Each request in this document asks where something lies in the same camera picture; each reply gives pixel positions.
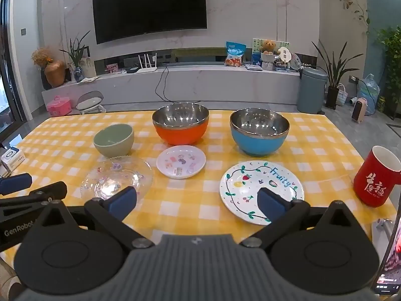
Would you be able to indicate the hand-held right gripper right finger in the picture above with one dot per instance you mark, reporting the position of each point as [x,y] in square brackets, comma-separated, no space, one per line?
[268,202]

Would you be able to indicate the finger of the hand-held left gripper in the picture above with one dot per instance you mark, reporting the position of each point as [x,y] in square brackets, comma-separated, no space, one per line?
[47,192]
[15,183]

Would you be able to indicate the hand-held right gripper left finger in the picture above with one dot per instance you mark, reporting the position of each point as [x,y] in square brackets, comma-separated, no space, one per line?
[122,201]

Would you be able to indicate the clear glass plate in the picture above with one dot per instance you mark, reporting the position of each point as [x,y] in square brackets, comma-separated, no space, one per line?
[125,171]

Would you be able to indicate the white fruit-print plate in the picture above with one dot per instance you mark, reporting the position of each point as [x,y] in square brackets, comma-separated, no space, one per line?
[238,194]

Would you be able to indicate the green ceramic bowl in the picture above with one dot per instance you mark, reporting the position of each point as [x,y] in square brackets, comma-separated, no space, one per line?
[112,149]

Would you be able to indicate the small white sticker plate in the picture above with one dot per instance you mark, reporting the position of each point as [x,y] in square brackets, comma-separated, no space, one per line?
[164,163]

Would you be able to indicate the blue steel bowl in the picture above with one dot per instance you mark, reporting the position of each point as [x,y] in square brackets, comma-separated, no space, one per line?
[257,144]

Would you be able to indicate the orange steel bowl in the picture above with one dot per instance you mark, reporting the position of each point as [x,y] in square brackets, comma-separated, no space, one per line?
[180,134]

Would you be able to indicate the small white box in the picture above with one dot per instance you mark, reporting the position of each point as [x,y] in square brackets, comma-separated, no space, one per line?
[12,158]

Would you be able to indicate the yellow checked tablecloth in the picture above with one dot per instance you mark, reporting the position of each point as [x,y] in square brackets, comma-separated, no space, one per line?
[313,163]

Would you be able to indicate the pink storage box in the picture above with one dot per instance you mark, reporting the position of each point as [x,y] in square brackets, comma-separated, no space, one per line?
[59,106]

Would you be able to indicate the grey baby rocker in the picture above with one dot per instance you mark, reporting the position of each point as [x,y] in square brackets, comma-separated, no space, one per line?
[89,102]

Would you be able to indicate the red mug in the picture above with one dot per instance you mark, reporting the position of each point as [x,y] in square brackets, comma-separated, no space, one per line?
[372,182]

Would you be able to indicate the white phone stand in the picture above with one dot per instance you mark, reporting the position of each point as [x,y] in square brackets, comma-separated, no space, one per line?
[380,229]

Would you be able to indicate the grey-blue trash can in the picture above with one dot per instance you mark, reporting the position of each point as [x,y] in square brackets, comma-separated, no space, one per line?
[310,94]

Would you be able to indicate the copper vase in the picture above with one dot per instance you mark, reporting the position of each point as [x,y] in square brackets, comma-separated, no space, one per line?
[54,73]

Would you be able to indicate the loose papers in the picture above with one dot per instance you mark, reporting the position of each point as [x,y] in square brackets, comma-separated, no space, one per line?
[88,79]

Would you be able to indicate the potted plant in black pot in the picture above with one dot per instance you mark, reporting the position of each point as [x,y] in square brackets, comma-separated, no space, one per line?
[332,98]

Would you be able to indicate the plant in blue vase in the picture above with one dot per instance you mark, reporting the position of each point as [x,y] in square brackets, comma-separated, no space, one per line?
[78,73]

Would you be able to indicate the pink space heater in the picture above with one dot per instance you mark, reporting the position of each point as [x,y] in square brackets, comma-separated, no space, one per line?
[359,111]

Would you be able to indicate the dried flowers in black vase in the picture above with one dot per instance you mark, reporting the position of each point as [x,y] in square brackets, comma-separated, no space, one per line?
[42,56]

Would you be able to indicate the woven basket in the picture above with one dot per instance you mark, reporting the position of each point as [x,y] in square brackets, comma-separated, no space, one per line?
[342,95]

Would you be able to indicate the sliding glass door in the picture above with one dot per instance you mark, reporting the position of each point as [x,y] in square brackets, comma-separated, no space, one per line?
[7,53]

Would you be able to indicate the flat black box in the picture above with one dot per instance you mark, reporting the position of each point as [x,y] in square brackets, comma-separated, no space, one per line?
[133,70]

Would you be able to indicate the white printed card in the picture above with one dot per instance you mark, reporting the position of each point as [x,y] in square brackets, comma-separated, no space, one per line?
[89,67]

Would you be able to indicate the white router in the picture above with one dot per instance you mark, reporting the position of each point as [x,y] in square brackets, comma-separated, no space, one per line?
[145,70]

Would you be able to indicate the white marble television console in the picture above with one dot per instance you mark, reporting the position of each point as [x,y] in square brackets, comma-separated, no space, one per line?
[203,83]

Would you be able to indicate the stack of thin books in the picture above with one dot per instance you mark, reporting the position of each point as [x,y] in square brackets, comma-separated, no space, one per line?
[253,66]

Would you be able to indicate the smartphone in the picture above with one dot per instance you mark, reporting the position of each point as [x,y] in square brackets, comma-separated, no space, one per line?
[391,266]

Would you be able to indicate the round decorative fan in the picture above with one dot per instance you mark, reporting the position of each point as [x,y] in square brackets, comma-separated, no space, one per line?
[295,62]

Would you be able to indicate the teddy bear bouquet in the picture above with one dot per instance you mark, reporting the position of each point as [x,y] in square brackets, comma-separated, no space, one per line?
[268,53]

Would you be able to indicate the blue water jug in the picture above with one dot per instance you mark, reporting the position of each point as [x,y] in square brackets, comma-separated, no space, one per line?
[369,92]

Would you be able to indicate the white paddle fan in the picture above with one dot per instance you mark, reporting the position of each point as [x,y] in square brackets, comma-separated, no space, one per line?
[286,53]

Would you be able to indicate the blue snack bag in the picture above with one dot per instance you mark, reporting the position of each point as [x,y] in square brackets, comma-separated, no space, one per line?
[235,55]

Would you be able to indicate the green picture board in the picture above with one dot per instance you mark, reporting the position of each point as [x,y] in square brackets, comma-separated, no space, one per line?
[256,45]

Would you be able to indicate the large leafy green plant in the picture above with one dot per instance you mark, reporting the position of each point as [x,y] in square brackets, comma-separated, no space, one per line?
[391,62]

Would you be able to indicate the black flat television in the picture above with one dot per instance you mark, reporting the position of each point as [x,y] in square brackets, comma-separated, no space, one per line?
[147,6]

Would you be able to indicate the pink photo frame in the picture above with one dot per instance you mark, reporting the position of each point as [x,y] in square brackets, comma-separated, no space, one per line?
[112,68]

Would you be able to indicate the wall socket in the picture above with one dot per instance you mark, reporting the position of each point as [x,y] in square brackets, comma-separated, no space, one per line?
[354,79]

